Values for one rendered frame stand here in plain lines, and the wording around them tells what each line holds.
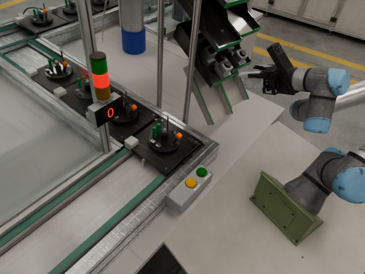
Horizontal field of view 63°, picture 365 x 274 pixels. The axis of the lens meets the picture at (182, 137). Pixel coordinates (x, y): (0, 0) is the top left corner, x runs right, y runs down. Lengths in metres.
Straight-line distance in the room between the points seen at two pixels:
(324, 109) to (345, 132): 2.33
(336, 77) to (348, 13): 4.09
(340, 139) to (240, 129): 1.75
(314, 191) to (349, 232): 0.31
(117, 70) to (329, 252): 1.46
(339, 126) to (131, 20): 2.27
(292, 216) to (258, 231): 0.15
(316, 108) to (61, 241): 0.92
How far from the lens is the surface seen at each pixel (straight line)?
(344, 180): 1.00
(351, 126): 3.39
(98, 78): 0.98
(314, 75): 0.98
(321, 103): 0.96
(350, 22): 5.06
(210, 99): 1.38
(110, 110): 1.06
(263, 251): 1.19
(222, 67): 1.24
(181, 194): 1.13
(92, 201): 1.18
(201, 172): 1.18
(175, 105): 1.64
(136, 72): 1.89
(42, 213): 1.16
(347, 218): 1.42
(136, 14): 1.96
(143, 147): 1.26
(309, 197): 1.13
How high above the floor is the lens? 1.90
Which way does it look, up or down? 45 degrees down
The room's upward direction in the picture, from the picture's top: 6 degrees clockwise
